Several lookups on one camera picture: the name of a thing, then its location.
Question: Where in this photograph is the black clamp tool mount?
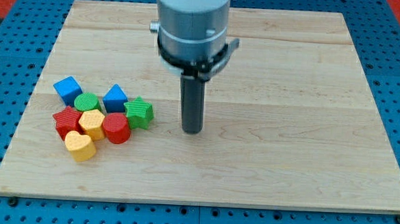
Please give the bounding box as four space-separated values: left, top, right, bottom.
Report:
156 38 240 82

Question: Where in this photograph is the dark grey cylindrical pointer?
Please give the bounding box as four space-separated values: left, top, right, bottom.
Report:
180 75 205 134

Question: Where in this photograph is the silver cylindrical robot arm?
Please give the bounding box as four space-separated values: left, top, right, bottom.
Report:
149 0 239 134

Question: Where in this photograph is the green star block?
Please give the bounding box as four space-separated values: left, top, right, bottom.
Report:
123 97 154 129

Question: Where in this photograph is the red star block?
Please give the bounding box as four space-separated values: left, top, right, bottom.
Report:
52 105 83 140

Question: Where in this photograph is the blue triangular prism block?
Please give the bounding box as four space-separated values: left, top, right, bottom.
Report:
103 84 128 113

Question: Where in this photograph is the red cylinder block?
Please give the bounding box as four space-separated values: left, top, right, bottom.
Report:
103 112 131 144

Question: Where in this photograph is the light wooden board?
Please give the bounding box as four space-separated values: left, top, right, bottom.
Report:
0 0 400 214

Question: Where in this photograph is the green cylinder block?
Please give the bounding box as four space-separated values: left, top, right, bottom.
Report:
73 92 101 112

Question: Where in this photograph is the yellow pentagon block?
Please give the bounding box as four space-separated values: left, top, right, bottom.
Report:
78 109 105 141

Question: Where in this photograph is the blue cube block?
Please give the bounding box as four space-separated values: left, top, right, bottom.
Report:
53 76 82 107

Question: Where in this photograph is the yellow heart block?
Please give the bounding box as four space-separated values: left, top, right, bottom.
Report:
64 131 97 162

